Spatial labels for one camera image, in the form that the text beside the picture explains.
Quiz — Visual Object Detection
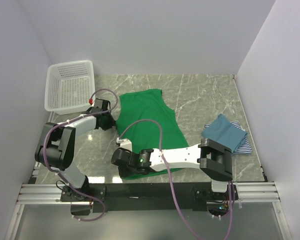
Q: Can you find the green tank top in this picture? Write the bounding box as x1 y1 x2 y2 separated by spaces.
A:
115 88 190 180

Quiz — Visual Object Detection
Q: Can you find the teal tank top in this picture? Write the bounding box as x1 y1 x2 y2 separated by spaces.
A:
201 114 248 154

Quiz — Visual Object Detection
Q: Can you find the blue white striped tank top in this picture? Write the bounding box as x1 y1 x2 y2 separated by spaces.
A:
203 121 253 156

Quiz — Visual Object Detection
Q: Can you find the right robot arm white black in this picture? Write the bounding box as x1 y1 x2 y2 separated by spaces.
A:
111 138 233 200

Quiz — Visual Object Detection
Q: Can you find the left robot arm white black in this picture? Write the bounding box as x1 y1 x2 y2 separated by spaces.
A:
34 98 116 201

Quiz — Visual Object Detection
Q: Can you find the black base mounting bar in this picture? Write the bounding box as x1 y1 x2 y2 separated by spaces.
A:
60 182 229 215

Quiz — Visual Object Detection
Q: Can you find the white plastic laundry basket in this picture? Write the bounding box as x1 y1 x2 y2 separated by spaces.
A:
44 60 95 115

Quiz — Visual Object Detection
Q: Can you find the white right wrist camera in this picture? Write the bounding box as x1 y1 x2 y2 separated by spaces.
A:
116 137 133 152

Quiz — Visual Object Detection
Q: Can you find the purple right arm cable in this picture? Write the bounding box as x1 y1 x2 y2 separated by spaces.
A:
117 119 235 240

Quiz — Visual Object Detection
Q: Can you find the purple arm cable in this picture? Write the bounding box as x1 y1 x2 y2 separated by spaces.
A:
117 119 235 240
43 88 120 223

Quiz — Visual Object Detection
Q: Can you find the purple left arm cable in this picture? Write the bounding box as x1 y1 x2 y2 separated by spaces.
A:
43 88 120 223

